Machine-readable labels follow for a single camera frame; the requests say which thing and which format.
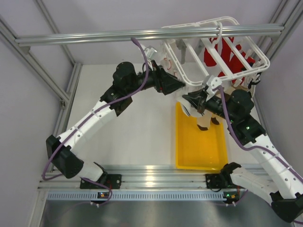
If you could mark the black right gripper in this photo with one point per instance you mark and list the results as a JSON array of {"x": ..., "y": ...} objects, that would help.
[{"x": 200, "y": 102}]

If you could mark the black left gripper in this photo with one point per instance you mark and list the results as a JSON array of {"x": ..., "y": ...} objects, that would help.
[{"x": 164, "y": 82}]

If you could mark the brown beige ribbed sock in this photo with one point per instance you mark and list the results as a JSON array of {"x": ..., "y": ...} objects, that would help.
[{"x": 203, "y": 122}]

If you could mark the white plastic clip hanger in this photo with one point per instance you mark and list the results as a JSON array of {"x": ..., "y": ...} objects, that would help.
[{"x": 194, "y": 70}]

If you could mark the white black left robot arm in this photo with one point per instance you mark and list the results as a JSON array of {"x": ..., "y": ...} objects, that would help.
[{"x": 64, "y": 150}]

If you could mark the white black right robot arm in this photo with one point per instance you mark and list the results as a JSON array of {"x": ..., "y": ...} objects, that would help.
[{"x": 285, "y": 193}]

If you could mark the grey sock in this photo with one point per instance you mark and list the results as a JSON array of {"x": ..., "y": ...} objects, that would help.
[{"x": 183, "y": 48}]

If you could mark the red christmas sock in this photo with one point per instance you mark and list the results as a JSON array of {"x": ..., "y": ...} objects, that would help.
[{"x": 229, "y": 57}]

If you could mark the yellow plastic tray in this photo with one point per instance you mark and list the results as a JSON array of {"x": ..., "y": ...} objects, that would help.
[{"x": 196, "y": 149}]

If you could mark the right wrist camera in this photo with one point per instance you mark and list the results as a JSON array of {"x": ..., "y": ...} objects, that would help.
[{"x": 211, "y": 83}]

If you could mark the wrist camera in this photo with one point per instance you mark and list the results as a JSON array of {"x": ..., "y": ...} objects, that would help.
[
  {"x": 211, "y": 83},
  {"x": 151, "y": 53}
]

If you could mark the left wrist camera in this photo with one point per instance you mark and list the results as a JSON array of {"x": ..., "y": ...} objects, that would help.
[{"x": 151, "y": 53}]

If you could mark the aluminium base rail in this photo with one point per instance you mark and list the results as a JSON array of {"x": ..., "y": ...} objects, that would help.
[{"x": 146, "y": 178}]

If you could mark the slotted cable duct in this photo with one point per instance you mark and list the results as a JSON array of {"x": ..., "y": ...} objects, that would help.
[{"x": 143, "y": 196}]

